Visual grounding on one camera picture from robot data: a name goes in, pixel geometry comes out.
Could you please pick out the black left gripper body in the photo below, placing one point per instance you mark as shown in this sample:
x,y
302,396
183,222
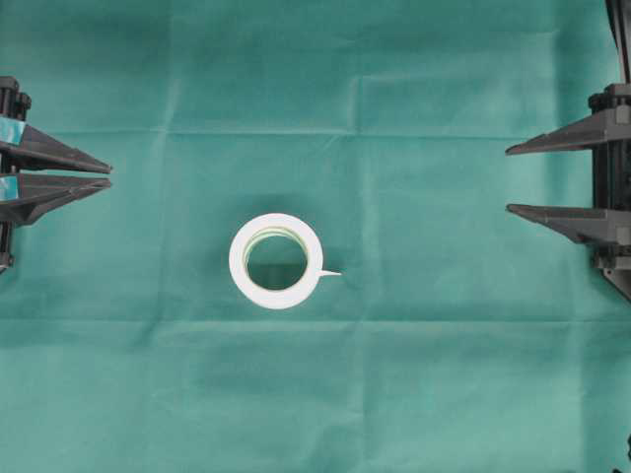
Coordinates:
x,y
14,104

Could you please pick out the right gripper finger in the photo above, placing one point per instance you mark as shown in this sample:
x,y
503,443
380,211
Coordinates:
x,y
580,135
579,225

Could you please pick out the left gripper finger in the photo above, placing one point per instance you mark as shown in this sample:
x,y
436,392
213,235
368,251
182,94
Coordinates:
x,y
29,148
26,197

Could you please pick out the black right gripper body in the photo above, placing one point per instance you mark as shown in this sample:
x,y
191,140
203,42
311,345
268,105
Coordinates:
x,y
611,179

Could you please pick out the white duct tape roll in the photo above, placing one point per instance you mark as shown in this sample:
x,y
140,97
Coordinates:
x,y
277,225

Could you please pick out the green table cloth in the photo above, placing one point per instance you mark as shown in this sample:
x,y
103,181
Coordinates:
x,y
457,338

